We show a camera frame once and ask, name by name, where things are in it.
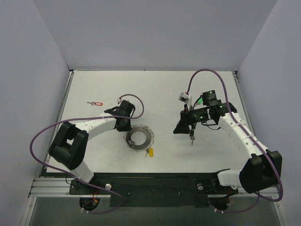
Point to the key with green cap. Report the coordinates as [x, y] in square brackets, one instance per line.
[198, 101]

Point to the aluminium frame rail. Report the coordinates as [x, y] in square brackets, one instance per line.
[49, 187]

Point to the silver key with black fob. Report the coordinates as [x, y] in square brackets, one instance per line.
[192, 137]

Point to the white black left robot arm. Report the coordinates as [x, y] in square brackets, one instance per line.
[70, 142]

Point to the metal disc with key rings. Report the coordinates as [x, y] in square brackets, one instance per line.
[139, 138]

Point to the key with yellow tag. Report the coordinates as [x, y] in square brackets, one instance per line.
[149, 152]

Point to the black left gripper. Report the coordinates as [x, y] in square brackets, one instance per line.
[123, 125]

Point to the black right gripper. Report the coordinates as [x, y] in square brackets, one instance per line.
[186, 119]

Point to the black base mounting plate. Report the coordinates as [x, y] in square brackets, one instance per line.
[165, 189]

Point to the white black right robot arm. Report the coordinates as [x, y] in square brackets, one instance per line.
[262, 168]

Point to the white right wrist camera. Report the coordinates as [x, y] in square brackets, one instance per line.
[186, 98]

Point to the key with red tag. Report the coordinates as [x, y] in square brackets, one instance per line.
[96, 103]

